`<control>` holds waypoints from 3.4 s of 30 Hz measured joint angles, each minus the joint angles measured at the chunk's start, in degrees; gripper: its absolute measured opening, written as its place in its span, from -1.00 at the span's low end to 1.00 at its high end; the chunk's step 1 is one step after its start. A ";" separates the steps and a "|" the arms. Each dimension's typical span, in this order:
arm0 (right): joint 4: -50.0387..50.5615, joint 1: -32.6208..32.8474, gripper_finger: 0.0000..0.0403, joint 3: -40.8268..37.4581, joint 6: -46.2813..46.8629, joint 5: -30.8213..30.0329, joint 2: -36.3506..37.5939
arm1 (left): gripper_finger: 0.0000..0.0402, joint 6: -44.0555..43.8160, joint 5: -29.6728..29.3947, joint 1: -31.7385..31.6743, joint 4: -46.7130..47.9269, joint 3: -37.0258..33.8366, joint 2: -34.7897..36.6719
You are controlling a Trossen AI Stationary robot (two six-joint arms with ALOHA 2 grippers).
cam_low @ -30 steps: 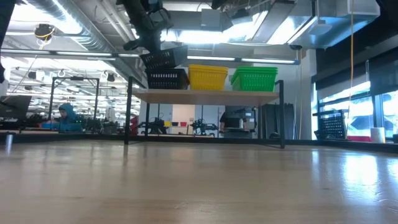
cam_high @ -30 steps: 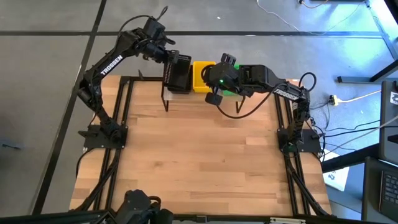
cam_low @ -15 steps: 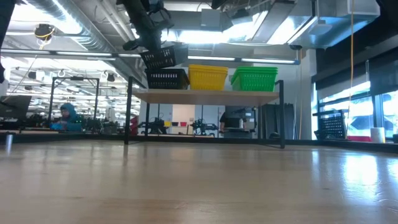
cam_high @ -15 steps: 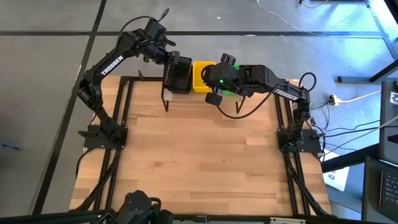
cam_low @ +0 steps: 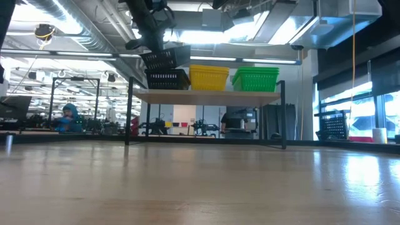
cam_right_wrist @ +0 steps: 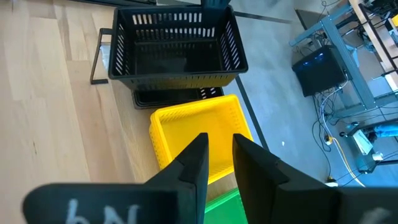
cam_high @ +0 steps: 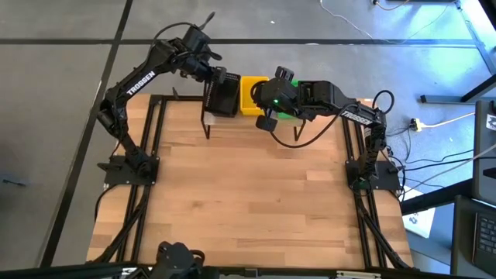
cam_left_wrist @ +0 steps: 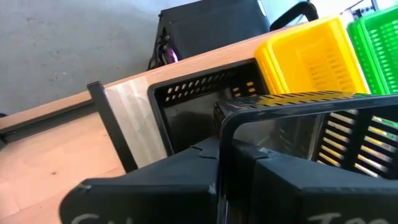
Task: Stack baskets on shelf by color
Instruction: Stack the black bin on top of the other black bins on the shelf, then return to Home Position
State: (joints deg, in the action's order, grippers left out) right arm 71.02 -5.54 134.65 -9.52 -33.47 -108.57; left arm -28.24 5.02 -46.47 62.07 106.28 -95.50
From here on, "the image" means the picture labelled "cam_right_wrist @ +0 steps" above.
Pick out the green plastic basket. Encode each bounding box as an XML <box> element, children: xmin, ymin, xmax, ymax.
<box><xmin>203</xmin><ymin>187</ymin><xmax>249</xmax><ymax>224</ymax></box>

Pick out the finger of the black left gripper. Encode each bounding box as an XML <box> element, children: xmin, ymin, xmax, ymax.
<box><xmin>200</xmin><ymin>0</ymin><xmax>233</xmax><ymax>9</ymax></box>

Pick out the black plastic basket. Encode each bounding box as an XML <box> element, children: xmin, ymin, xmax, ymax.
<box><xmin>108</xmin><ymin>4</ymin><xmax>249</xmax><ymax>91</ymax></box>
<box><xmin>132</xmin><ymin>86</ymin><xmax>224</xmax><ymax>110</ymax></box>

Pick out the black computer tower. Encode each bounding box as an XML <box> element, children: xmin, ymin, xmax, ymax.
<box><xmin>291</xmin><ymin>45</ymin><xmax>348</xmax><ymax>98</ymax></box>

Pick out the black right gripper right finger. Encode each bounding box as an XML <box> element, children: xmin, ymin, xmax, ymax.
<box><xmin>232</xmin><ymin>133</ymin><xmax>398</xmax><ymax>224</ymax></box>

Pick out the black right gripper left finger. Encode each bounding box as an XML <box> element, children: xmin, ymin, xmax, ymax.
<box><xmin>21</xmin><ymin>133</ymin><xmax>210</xmax><ymax>224</ymax></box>

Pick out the yellow plastic basket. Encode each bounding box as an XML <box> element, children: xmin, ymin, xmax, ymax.
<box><xmin>149</xmin><ymin>94</ymin><xmax>254</xmax><ymax>185</ymax></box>

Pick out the yellow power cable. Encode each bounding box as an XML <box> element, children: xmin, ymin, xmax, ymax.
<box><xmin>331</xmin><ymin>142</ymin><xmax>367</xmax><ymax>188</ymax></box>

